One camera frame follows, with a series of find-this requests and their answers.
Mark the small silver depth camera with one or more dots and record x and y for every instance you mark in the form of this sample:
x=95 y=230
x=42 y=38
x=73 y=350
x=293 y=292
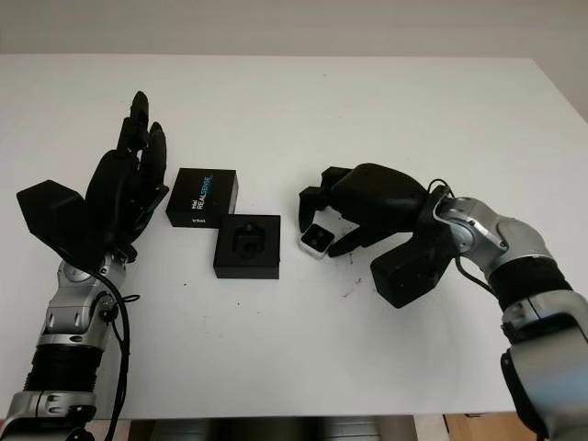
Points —
x=317 y=239

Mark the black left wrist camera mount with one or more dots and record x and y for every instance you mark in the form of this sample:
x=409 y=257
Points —
x=50 y=211

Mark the dark robot torso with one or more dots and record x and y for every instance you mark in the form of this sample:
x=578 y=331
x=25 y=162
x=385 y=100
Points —
x=275 y=429

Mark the black box base with insert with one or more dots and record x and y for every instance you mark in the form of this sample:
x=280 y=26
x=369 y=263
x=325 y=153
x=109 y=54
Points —
x=248 y=266

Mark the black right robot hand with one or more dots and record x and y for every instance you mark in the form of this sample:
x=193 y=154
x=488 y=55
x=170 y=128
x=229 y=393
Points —
x=381 y=197

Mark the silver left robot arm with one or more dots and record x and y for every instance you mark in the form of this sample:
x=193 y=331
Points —
x=64 y=317

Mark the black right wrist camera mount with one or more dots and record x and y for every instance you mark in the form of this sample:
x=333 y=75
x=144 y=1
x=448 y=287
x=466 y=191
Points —
x=409 y=271

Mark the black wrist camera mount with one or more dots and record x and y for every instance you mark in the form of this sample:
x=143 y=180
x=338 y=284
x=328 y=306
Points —
x=50 y=211
x=409 y=271

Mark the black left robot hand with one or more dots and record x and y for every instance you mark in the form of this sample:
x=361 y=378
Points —
x=119 y=184

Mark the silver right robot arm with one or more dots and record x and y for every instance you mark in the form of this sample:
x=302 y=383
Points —
x=533 y=294

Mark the black RealSense box lid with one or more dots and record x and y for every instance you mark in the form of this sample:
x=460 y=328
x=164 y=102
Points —
x=202 y=195

